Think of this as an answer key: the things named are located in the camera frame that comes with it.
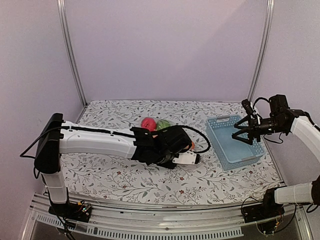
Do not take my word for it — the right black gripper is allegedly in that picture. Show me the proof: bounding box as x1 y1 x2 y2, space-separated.
232 114 287 146

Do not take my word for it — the left black braided cable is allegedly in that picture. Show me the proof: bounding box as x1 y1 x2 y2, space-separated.
182 124 211 154

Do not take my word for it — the left aluminium frame post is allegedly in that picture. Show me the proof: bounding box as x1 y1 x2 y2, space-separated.
56 0 88 108

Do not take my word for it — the right aluminium frame post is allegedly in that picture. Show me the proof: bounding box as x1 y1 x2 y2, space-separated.
247 0 275 101

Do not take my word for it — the aluminium frame post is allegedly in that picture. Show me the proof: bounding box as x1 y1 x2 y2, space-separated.
56 0 88 108
247 0 275 101

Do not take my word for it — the front aluminium rail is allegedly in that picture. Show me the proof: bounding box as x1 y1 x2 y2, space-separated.
21 197 313 240

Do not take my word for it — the green toy watermelon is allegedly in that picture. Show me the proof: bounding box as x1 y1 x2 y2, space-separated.
155 119 172 131

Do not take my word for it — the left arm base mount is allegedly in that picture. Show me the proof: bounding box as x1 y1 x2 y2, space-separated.
48 200 93 223

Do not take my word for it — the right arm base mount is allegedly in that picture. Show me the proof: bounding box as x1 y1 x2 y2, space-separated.
240 188 285 235

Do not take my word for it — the red toy apple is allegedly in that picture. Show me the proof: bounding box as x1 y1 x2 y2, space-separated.
140 117 157 132

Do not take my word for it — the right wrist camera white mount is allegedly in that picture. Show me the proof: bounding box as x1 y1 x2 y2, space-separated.
241 97 270 125

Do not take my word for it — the light blue perforated basket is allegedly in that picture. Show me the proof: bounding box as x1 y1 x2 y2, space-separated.
206 115 265 171

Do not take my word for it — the floral patterned table mat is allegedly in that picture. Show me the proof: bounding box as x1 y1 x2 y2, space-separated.
61 100 283 206

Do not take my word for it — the clear zip top bag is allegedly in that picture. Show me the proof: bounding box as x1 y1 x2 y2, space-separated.
138 116 198 151

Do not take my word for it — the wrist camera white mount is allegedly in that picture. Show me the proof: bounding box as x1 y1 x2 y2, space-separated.
241 97 270 125
172 152 201 165

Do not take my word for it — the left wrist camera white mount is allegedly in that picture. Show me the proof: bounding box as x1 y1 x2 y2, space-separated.
172 152 201 165

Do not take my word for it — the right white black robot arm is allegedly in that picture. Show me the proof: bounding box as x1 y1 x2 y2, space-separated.
231 94 320 218

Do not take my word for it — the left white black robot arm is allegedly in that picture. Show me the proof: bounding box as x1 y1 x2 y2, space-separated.
34 113 199 217

